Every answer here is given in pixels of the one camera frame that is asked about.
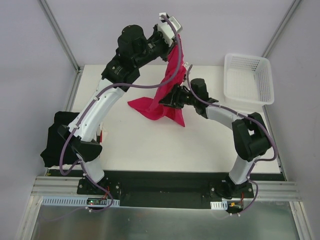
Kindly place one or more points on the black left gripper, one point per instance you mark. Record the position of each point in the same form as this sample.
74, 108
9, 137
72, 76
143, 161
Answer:
164, 46

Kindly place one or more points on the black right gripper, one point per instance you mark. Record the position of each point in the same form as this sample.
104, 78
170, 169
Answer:
175, 97

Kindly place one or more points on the pink t shirt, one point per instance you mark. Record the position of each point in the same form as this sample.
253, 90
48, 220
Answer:
151, 107

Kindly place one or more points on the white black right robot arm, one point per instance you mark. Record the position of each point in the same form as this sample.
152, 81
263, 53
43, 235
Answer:
250, 140

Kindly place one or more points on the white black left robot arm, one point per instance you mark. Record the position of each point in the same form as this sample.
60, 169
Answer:
133, 52

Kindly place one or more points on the white red folded shirt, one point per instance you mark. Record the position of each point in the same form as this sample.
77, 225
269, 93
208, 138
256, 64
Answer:
101, 132

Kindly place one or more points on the white perforated plastic basket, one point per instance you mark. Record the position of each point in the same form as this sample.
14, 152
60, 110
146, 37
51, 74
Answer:
247, 81

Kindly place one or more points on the black folded t shirt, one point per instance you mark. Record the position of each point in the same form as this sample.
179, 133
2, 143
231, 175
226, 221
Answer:
52, 152

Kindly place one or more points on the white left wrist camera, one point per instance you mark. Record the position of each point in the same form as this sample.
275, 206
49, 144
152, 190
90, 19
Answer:
168, 25

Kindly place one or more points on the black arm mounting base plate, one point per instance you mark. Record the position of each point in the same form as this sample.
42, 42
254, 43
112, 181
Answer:
153, 189

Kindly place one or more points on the white slotted cable duct right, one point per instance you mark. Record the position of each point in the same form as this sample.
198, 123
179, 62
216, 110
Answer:
219, 205

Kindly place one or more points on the white slotted cable duct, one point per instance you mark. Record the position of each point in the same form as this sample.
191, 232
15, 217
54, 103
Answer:
219, 205
79, 201

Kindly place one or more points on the aluminium frame rail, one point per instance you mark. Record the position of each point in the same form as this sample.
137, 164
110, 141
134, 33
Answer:
55, 186

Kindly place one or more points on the white slotted cable duct left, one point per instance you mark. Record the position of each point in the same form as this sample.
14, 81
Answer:
79, 201

